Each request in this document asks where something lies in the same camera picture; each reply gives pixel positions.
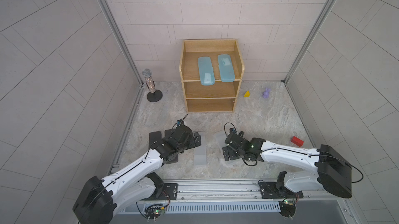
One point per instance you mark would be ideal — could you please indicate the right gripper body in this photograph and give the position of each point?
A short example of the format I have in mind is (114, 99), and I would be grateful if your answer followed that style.
(241, 153)

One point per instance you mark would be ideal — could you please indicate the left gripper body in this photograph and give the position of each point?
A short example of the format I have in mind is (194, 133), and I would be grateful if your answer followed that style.
(188, 143)

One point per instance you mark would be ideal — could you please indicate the frosted white pencil case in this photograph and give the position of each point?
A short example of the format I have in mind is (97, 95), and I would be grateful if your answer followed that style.
(220, 140)
(200, 157)

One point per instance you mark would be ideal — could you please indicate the teal pencil case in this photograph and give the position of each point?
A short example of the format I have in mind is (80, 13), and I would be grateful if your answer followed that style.
(206, 71)
(226, 68)

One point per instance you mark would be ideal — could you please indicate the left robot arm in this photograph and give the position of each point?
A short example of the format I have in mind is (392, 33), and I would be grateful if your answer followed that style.
(101, 199)

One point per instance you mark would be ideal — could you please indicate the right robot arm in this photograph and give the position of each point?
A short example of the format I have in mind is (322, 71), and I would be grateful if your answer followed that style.
(321, 169)

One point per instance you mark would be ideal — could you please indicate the right black pencil case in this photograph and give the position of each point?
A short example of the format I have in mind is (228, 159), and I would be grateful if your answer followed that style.
(168, 133)

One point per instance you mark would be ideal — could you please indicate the black pencil case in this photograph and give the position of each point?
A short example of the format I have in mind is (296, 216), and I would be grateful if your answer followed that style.
(168, 133)
(155, 139)

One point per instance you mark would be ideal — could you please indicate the left black pencil case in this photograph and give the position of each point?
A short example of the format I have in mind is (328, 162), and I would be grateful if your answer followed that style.
(155, 139)

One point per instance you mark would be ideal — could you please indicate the wooden three-tier shelf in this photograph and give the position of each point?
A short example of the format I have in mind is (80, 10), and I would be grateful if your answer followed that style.
(221, 96)

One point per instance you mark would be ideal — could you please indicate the small red block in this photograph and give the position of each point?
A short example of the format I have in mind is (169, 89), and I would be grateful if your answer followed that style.
(295, 140)

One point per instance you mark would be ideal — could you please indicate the glass grinder on black base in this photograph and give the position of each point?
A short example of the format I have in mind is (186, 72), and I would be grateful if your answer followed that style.
(154, 95)

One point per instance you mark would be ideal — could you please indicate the small purple toy figure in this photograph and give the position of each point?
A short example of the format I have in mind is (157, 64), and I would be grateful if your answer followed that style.
(266, 93)

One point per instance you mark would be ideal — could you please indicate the left circuit board connector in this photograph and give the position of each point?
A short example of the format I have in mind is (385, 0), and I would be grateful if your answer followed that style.
(153, 212)

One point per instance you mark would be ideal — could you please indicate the aluminium mounting rail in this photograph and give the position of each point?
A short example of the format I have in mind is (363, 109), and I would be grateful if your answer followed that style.
(219, 190)

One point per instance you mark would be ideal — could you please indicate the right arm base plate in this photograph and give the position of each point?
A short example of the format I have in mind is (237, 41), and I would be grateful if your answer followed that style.
(269, 190)

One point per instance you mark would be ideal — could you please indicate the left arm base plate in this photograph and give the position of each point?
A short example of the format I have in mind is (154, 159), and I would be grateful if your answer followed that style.
(168, 192)

